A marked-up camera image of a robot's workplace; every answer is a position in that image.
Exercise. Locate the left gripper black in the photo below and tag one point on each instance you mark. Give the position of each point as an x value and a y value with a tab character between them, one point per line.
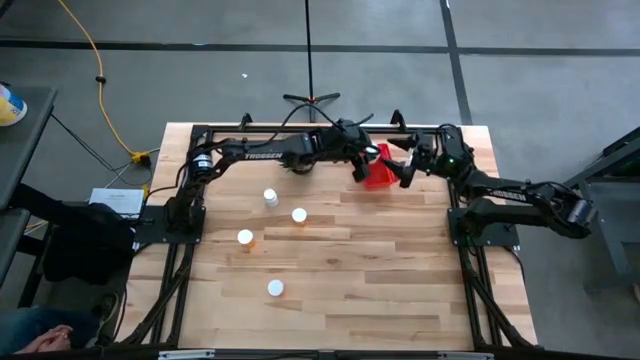
356	146

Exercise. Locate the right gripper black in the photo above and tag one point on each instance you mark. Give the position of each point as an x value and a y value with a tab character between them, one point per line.
427	157

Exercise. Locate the wide orange pill bottle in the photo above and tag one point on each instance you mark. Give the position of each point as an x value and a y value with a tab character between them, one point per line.
275	287

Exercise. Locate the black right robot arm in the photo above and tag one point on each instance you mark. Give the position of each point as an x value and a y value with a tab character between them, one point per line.
510	196

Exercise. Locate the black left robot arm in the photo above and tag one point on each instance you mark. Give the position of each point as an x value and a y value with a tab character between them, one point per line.
262	155

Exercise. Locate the red plastic basket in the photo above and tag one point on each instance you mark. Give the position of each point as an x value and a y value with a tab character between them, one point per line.
382	177

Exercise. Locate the succulent plant in black pot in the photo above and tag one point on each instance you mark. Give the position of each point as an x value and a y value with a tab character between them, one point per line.
302	169

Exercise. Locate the black tripod stand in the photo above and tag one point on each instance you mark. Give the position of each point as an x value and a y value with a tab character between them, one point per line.
309	60

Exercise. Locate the white flat box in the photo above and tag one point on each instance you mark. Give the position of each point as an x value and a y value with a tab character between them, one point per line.
116	201

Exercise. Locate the black office chair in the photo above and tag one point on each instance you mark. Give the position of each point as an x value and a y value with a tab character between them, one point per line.
85	245

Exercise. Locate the dark grey side desk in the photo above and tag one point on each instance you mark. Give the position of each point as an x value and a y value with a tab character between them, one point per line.
25	145

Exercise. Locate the person's hand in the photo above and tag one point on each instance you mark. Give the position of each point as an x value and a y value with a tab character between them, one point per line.
50	342

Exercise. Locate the yellow white wipes canister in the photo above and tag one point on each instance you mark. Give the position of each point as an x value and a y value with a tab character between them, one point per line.
10	110

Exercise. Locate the person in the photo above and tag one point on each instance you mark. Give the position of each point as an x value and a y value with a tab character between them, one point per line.
35	320

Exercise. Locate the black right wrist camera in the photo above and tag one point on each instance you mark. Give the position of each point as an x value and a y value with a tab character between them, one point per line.
424	137

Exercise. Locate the black metal table frame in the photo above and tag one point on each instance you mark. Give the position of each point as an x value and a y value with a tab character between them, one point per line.
450	250

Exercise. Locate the dark desk frame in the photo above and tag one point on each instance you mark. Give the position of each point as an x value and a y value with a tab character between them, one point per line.
622	150

